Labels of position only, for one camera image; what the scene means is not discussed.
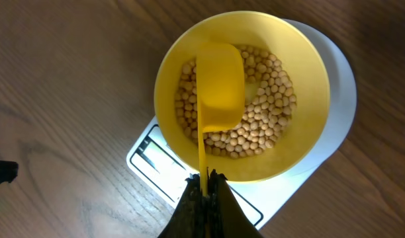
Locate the yellow measuring scoop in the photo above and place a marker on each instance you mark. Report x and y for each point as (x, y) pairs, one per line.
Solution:
(220, 95)

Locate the pale yellow bowl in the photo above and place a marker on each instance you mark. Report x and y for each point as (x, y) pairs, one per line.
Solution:
(300, 59)

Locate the soybeans in yellow bowl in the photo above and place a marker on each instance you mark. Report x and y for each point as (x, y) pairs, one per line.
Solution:
(266, 115)

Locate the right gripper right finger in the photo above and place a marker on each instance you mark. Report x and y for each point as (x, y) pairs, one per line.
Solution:
(225, 217)

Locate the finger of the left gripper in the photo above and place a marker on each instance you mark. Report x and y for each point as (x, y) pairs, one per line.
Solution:
(8, 171)

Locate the white digital kitchen scale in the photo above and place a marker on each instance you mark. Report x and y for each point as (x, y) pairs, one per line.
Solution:
(152, 160)

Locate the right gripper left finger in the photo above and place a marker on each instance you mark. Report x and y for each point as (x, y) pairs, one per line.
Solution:
(188, 219)

